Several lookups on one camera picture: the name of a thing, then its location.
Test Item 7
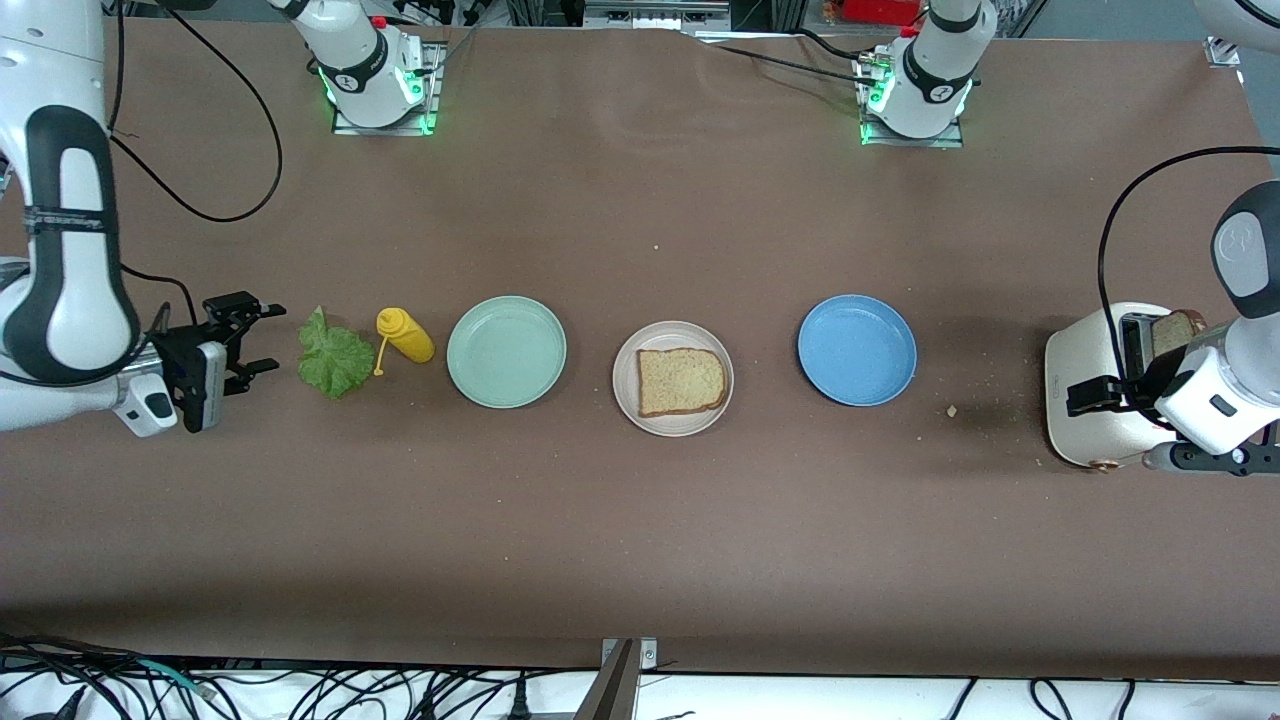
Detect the white toaster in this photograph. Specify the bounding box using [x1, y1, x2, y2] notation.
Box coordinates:
[1043, 302, 1201, 473]

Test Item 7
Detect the beige plate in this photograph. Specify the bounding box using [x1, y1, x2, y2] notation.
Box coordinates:
[612, 320, 736, 438]

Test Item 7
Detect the silver table edge bracket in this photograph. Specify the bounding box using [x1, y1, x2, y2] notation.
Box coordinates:
[600, 637, 659, 673]

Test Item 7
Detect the mint green plate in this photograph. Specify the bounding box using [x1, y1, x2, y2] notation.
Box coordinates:
[446, 295, 568, 410]

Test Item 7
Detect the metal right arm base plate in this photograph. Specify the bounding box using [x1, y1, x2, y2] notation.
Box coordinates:
[332, 40, 443, 137]

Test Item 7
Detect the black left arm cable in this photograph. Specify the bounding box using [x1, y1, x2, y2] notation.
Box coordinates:
[1096, 146, 1280, 391]

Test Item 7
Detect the grey metal beam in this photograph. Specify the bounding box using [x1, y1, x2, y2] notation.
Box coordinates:
[573, 640, 641, 720]

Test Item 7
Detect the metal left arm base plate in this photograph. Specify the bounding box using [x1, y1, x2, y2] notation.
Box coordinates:
[858, 55, 966, 150]

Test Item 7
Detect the yellow mustard squeeze bottle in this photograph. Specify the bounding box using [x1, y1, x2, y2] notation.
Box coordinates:
[373, 307, 436, 377]

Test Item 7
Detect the black table cable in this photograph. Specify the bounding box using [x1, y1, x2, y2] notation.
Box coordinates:
[690, 36, 881, 89]
[798, 28, 883, 65]

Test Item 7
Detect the green lettuce leaf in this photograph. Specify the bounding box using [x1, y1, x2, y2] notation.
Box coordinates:
[297, 305, 378, 401]

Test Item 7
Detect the silver metal box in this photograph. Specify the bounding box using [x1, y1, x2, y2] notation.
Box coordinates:
[583, 0, 731, 31]

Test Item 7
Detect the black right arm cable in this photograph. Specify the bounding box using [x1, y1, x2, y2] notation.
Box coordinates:
[105, 0, 284, 331]

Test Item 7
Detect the teal cable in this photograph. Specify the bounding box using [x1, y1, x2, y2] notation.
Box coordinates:
[135, 658, 216, 698]

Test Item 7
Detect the blue plate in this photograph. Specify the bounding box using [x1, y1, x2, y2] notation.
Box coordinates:
[797, 294, 918, 408]

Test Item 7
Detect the red box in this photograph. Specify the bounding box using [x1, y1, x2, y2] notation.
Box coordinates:
[838, 0, 921, 26]

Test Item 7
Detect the brown bread slice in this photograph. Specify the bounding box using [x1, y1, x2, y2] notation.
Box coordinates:
[1150, 308, 1210, 366]
[637, 347, 729, 419]

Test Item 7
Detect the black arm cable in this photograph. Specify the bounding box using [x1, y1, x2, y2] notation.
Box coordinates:
[105, 0, 284, 331]
[1096, 146, 1280, 391]

